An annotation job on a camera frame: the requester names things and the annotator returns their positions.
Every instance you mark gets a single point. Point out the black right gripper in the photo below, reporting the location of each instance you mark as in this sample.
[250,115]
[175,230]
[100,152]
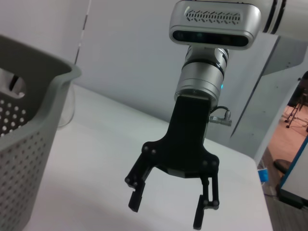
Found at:
[187,144]

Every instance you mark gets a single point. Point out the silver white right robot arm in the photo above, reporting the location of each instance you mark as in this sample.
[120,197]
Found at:
[202,77]

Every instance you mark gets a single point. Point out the grey-green perforated storage bin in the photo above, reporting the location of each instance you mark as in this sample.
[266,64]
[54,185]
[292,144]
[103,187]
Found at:
[26,144]

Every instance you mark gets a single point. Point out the black round stool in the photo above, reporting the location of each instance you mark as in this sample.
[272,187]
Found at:
[282,165]

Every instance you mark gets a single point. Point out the blue framed board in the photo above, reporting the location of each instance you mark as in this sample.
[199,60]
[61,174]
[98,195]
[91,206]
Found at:
[296,180]

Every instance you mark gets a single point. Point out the white partition panel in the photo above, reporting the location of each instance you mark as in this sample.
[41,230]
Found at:
[269,96]

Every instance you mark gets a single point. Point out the black tripod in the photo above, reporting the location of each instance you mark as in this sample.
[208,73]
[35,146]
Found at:
[294,113]

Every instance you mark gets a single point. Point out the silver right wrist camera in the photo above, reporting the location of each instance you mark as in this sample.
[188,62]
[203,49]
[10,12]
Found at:
[214,24]

